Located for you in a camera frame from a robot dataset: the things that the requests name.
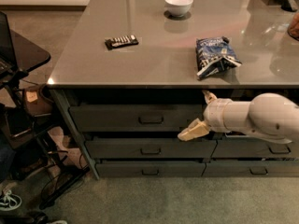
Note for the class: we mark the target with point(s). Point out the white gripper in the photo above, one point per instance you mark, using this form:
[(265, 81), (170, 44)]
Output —
[(213, 116)]

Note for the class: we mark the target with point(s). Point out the grey drawer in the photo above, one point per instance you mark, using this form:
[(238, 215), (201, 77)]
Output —
[(252, 169), (247, 147), (150, 169), (142, 148), (134, 118)]

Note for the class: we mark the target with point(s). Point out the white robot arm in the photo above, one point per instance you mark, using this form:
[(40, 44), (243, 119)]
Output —
[(268, 116)]

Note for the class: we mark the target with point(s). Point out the blue chip bag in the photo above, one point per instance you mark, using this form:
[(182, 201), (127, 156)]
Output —
[(214, 55)]

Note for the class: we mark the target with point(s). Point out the white ceramic bowl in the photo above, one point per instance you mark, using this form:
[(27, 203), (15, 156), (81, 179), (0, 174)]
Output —
[(178, 8)]

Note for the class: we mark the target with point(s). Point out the black candy bar wrapper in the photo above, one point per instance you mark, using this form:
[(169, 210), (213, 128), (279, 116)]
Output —
[(120, 42)]

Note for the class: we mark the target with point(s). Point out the brown object at right edge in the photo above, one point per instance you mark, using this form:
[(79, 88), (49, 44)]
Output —
[(293, 29)]

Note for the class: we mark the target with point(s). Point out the brown cardboard box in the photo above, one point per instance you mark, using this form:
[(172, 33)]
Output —
[(37, 100)]

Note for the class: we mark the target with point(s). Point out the black side table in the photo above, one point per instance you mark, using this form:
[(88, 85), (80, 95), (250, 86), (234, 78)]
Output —
[(18, 126)]

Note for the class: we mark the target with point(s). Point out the black laptop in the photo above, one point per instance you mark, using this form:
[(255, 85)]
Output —
[(5, 47)]

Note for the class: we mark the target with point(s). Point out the grey drawer cabinet frame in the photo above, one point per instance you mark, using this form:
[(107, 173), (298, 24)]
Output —
[(66, 96)]

